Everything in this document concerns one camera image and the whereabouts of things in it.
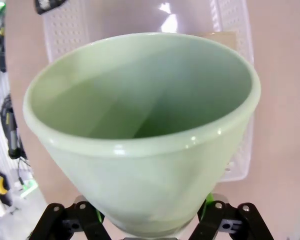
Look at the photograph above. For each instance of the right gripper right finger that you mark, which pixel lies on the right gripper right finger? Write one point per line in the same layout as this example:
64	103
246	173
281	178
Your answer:
230	222

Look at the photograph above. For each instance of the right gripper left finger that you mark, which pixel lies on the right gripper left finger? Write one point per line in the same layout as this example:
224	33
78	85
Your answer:
72	222

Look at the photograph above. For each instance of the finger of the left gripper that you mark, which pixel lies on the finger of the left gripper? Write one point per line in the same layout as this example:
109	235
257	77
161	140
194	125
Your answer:
47	6

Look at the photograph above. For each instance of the white perforated plastic basket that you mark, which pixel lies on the white perforated plastic basket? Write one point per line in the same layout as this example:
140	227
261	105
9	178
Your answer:
65	37

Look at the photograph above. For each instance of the pale green cup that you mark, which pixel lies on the pale green cup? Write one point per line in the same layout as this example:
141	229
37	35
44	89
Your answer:
140	180

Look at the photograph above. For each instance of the green lit strip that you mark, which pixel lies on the green lit strip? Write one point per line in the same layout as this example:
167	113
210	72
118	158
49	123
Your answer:
28	190

